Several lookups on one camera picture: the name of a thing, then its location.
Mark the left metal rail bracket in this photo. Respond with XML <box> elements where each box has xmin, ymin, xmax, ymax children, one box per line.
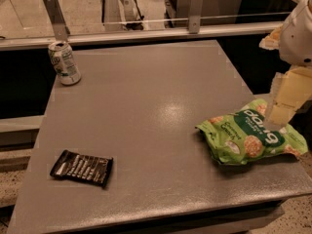
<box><xmin>43</xmin><ymin>0</ymin><xmax>70</xmax><ymax>41</ymax></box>

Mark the metal rail bracket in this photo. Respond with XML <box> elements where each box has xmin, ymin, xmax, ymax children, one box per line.
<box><xmin>188</xmin><ymin>0</ymin><xmax>203</xmax><ymax>34</ymax></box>
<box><xmin>43</xmin><ymin>0</ymin><xmax>70</xmax><ymax>41</ymax></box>

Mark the white green 7up can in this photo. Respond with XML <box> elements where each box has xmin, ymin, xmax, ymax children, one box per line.
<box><xmin>48</xmin><ymin>41</ymin><xmax>81</xmax><ymax>86</ymax></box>

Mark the black snack packet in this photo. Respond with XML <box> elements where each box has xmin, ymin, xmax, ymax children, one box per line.
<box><xmin>50</xmin><ymin>150</ymin><xmax>113</xmax><ymax>188</ymax></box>

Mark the right metal rail bracket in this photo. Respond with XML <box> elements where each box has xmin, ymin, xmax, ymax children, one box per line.
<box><xmin>188</xmin><ymin>0</ymin><xmax>203</xmax><ymax>34</ymax></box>

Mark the horizontal metal rail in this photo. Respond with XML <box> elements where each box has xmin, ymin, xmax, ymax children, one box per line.
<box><xmin>0</xmin><ymin>21</ymin><xmax>282</xmax><ymax>51</ymax></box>

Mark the green snack chip bag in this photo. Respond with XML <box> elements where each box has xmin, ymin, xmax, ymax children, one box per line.
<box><xmin>196</xmin><ymin>98</ymin><xmax>308</xmax><ymax>165</ymax></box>

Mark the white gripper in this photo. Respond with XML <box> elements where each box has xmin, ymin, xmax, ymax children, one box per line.
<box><xmin>259</xmin><ymin>0</ymin><xmax>312</xmax><ymax>127</ymax></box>

